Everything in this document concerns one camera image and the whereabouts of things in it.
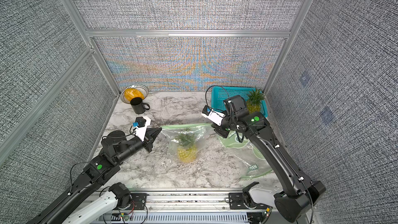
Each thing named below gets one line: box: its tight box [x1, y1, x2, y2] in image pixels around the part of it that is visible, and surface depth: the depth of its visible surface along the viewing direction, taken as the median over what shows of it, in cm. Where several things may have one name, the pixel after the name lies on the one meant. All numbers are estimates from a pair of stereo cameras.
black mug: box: [130, 96, 151, 115], surface depth 108 cm
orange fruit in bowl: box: [124, 88, 145, 102], surface depth 112 cm
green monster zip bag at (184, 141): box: [160, 123, 215, 164], surface depth 72 cm
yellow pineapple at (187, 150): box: [176, 128, 197, 164], surface depth 75 cm
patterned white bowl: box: [120, 84, 149, 104], surface depth 116 cm
